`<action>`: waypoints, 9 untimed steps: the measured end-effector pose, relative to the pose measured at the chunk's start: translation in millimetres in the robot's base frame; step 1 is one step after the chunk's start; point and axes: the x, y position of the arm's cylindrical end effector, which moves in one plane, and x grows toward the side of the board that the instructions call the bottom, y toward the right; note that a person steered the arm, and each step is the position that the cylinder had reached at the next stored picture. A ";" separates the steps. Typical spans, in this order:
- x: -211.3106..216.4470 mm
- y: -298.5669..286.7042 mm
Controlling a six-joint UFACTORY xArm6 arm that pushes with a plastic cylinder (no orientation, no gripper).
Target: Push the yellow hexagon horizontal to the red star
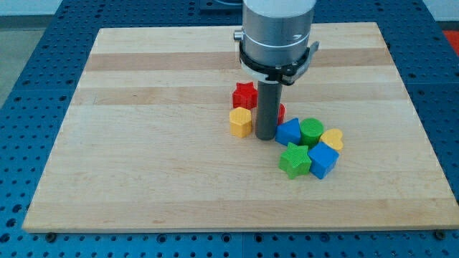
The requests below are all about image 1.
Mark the red star block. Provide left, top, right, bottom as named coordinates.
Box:
left=232, top=82, right=257, bottom=110

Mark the green cylinder block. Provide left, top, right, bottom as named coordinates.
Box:
left=300, top=118, right=324, bottom=148

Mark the wooden board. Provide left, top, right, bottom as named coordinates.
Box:
left=22, top=22, right=458, bottom=233

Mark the blue triangle block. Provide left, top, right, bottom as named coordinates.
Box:
left=275, top=118, right=301, bottom=145

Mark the red block behind pusher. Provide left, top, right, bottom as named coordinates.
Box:
left=277, top=103, right=285, bottom=125

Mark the green star block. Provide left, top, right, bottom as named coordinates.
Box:
left=278, top=143, right=312, bottom=180

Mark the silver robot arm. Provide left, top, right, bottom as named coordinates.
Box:
left=242, top=0, right=316, bottom=67

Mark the yellow hexagon block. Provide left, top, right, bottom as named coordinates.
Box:
left=229, top=107, right=252, bottom=138

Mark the yellow heart block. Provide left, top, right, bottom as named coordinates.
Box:
left=319, top=128, right=344, bottom=152

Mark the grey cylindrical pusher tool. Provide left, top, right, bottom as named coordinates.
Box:
left=255, top=81, right=283, bottom=140

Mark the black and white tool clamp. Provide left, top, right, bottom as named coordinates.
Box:
left=239, top=41, right=320, bottom=86

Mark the blue perforated table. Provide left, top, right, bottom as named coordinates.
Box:
left=1, top=0, right=458, bottom=257

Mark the blue cube block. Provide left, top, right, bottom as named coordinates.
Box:
left=308, top=142, right=340, bottom=179

